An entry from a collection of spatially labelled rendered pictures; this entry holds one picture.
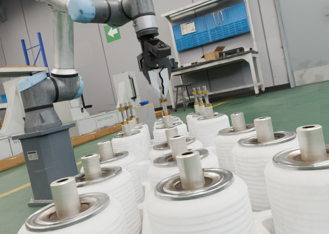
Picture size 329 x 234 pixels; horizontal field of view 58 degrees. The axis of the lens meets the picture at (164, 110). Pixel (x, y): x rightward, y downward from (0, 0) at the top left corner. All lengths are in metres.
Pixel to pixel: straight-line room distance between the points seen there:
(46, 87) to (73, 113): 2.24
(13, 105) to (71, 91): 1.87
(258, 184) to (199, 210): 0.16
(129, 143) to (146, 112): 0.42
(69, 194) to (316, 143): 0.23
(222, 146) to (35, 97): 0.94
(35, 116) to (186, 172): 1.07
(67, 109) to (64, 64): 2.22
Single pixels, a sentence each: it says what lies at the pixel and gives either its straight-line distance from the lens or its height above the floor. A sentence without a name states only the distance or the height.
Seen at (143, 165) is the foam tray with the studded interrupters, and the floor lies 0.17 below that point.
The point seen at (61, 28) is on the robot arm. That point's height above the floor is 0.70.
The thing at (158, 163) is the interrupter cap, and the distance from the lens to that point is 0.38.
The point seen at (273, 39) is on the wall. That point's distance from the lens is 5.77.
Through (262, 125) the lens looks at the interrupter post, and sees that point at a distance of 0.41.
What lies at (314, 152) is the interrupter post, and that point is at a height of 0.26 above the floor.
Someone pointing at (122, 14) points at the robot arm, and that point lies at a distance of 1.01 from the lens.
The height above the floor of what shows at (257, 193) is 0.20.
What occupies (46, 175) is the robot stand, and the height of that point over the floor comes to 0.12.
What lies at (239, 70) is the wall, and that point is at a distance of 5.86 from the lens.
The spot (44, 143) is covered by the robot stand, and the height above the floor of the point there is 0.25.
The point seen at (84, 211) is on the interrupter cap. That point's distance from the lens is 0.28.
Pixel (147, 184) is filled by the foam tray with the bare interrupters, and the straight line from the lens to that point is 0.57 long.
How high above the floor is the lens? 0.34
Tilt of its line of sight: 3 degrees down
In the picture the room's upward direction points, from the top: 12 degrees counter-clockwise
